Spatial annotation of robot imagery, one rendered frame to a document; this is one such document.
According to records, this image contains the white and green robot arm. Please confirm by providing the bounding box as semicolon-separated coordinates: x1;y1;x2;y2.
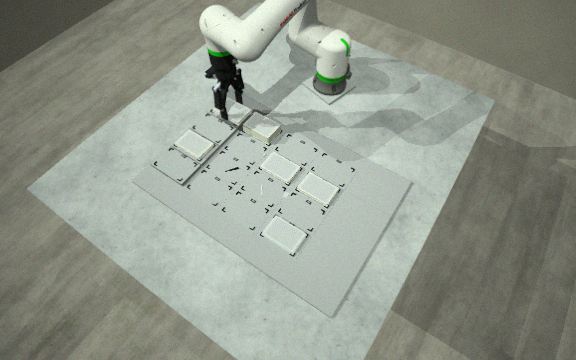
200;0;352;96

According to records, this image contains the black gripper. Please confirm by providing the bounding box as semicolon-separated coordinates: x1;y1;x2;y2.
212;65;244;121

